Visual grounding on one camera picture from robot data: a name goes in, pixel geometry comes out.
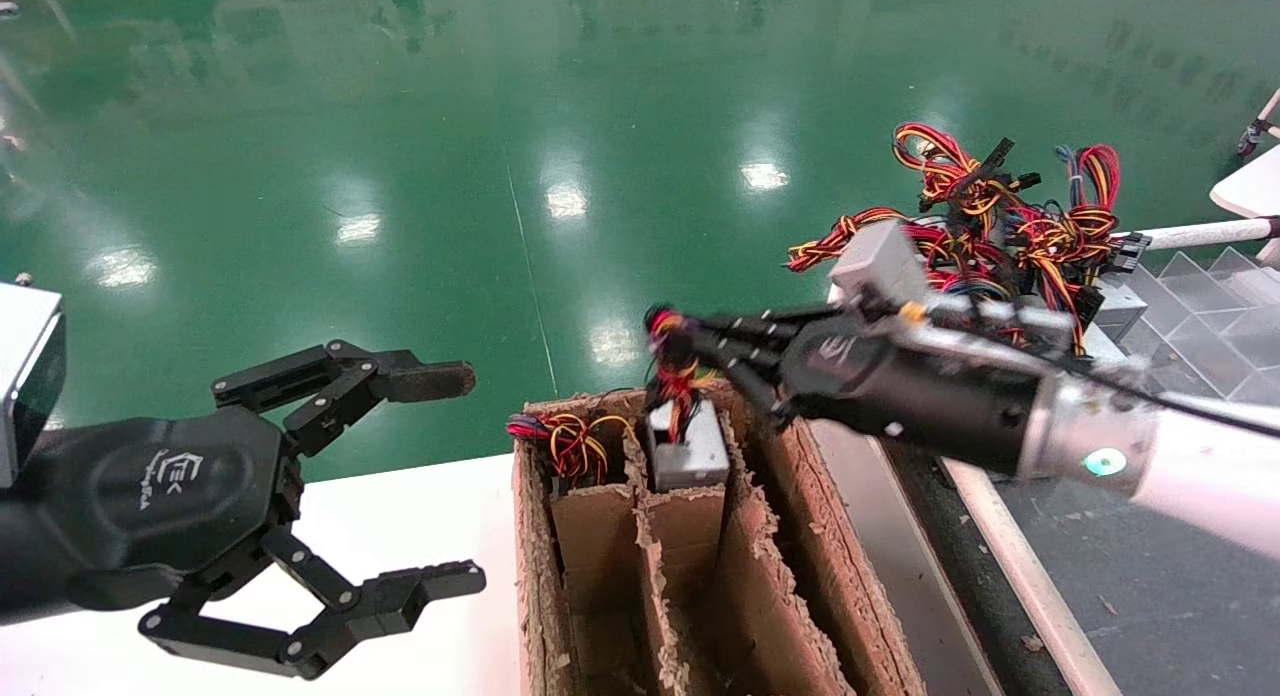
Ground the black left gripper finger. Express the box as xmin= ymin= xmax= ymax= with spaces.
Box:
xmin=138 ymin=524 xmax=488 ymax=680
xmin=212 ymin=340 xmax=477 ymax=457

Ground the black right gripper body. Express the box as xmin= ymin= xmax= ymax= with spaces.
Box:
xmin=780 ymin=314 xmax=1051 ymax=477

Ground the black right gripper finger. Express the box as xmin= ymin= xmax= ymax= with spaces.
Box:
xmin=665 ymin=308 xmax=831 ymax=345
xmin=690 ymin=341 xmax=801 ymax=422

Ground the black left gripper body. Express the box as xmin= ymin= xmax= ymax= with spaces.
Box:
xmin=25 ymin=408 xmax=301 ymax=609

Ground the divided brown cardboard box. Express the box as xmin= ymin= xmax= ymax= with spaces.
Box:
xmin=510 ymin=381 xmax=926 ymax=696

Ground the clear acrylic divider tray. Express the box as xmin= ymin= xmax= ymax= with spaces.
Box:
xmin=1100 ymin=246 xmax=1280 ymax=407

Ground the white side table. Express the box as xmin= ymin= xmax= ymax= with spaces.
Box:
xmin=1208 ymin=144 xmax=1280 ymax=269

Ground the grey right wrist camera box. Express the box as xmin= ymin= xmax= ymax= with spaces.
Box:
xmin=830 ymin=219 xmax=933 ymax=312

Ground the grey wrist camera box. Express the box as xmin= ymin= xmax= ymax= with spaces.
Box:
xmin=830 ymin=219 xmax=933 ymax=312
xmin=0 ymin=284 xmax=67 ymax=489

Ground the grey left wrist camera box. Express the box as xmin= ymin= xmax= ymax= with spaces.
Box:
xmin=0 ymin=284 xmax=67 ymax=489

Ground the cream table rail pipe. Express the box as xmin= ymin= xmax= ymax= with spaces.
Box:
xmin=940 ymin=456 xmax=1123 ymax=696
xmin=1135 ymin=216 xmax=1280 ymax=255

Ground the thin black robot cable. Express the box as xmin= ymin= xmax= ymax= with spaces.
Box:
xmin=1060 ymin=361 xmax=1280 ymax=439

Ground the white pipe frame rack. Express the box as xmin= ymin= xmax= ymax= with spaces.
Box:
xmin=1237 ymin=88 xmax=1280 ymax=159

